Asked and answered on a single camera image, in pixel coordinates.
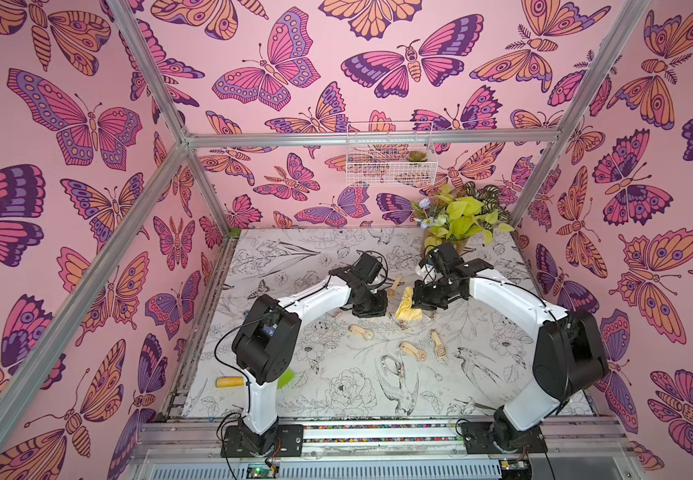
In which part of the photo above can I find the yellow cleaning cloth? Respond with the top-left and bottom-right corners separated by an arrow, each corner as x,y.
395,286 -> 424,322

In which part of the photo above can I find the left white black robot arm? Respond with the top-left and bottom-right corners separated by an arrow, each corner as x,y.
232,251 -> 388,456

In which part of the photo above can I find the potted green leafy plant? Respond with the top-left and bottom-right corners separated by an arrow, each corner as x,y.
412,182 -> 514,255

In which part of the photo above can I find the green yellow toy shovel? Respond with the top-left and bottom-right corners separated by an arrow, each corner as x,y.
214,368 -> 294,389

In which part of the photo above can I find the square silver face watch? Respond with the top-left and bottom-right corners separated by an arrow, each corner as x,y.
381,355 -> 405,379

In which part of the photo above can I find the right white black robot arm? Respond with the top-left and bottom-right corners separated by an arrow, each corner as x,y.
413,242 -> 610,453

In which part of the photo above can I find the white wire basket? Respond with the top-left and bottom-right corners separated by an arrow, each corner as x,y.
344,120 -> 439,188

